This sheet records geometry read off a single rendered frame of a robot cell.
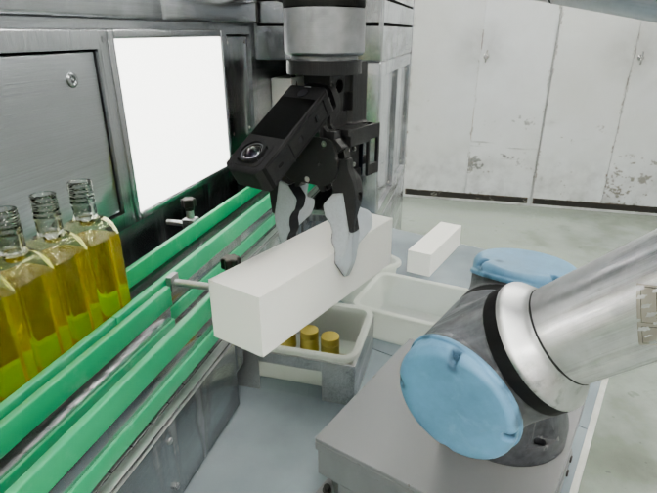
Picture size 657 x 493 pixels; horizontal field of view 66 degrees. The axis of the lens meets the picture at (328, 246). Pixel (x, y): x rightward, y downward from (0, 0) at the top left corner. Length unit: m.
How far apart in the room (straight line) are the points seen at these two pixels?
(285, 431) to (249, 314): 0.41
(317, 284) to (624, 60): 3.96
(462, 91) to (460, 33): 0.42
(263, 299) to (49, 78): 0.55
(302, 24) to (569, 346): 0.34
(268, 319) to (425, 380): 0.15
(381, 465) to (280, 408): 0.28
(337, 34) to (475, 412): 0.34
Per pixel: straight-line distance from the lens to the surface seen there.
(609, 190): 4.50
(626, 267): 0.41
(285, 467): 0.78
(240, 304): 0.45
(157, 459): 0.68
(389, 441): 0.67
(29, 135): 0.84
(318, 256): 0.50
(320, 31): 0.47
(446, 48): 4.22
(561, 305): 0.43
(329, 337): 0.91
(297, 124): 0.45
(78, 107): 0.91
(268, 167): 0.43
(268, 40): 1.57
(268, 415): 0.86
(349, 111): 0.52
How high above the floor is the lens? 1.32
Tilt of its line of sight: 23 degrees down
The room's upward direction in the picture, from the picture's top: straight up
